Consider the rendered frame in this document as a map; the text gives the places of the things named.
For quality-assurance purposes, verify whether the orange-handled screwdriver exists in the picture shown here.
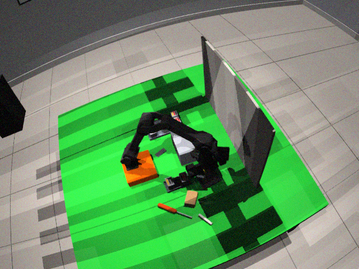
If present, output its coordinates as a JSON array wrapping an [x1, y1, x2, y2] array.
[[158, 203, 192, 218]]

